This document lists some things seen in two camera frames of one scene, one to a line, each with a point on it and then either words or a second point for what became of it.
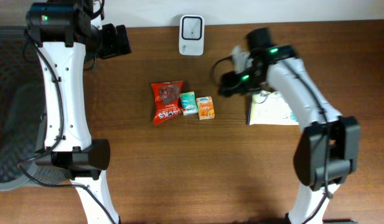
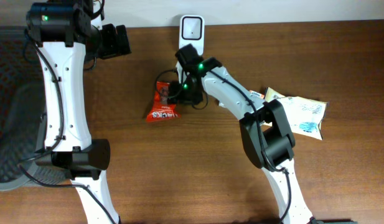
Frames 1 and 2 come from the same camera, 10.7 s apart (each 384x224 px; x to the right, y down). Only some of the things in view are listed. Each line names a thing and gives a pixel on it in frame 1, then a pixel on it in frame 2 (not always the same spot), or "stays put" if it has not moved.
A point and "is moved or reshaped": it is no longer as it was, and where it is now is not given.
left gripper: x=115 y=47 stays put
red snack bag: x=167 y=96 is moved or reshaped
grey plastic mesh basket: x=18 y=109 stays put
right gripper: x=241 y=82 → x=185 y=99
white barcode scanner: x=192 y=35 stays put
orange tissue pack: x=205 y=107 → x=256 y=94
